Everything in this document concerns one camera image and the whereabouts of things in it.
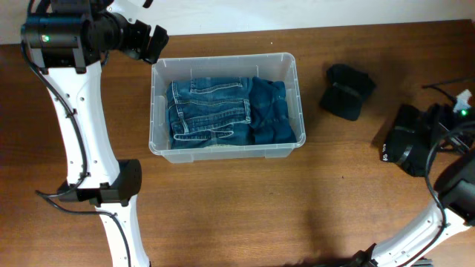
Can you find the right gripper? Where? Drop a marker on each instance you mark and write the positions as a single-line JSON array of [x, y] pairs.
[[444, 118]]

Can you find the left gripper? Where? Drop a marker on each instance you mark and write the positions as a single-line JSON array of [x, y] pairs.
[[138, 48]]

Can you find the black taped clothing bundle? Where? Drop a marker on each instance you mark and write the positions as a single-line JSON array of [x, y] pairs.
[[411, 137]]

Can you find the dark blue jeans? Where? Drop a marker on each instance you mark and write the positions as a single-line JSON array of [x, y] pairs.
[[209, 111]]

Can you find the black cloth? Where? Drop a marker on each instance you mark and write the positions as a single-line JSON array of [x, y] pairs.
[[347, 91]]

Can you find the blue taped shirt bundle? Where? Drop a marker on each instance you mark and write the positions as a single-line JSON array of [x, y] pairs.
[[270, 116]]

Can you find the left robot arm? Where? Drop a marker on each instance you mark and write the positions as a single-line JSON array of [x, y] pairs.
[[67, 44]]

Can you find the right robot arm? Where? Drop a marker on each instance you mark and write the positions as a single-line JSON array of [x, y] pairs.
[[438, 146]]

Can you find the clear plastic storage bin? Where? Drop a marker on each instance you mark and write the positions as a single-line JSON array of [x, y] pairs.
[[270, 66]]

